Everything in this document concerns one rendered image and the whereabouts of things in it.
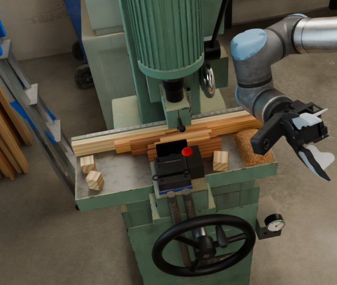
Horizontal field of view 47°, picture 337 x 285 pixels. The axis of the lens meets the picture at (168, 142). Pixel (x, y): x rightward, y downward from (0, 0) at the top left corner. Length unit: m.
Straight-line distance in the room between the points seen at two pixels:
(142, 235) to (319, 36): 0.81
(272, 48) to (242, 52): 0.08
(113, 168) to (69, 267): 1.01
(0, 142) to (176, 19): 1.73
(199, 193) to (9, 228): 1.53
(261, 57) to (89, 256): 1.45
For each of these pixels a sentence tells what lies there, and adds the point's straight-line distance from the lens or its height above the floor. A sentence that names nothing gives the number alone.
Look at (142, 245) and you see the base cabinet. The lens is 1.37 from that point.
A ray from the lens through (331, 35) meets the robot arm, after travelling 0.97.
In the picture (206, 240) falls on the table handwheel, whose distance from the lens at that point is 1.08.
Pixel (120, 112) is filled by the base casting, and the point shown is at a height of 0.80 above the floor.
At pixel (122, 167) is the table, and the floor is 0.90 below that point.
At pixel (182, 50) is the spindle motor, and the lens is 0.94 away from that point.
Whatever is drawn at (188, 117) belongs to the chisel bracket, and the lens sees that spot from 1.11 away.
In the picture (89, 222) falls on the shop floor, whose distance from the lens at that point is 2.22.
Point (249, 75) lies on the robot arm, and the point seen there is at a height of 1.19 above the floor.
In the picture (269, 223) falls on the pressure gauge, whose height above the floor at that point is 0.68.
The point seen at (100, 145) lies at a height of 0.93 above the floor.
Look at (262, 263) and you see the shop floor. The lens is 2.00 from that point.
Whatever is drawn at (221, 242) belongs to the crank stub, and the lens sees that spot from 0.97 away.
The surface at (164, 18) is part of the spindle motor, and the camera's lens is 0.89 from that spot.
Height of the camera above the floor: 1.76
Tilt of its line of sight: 45 degrees down
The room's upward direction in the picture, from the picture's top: 8 degrees counter-clockwise
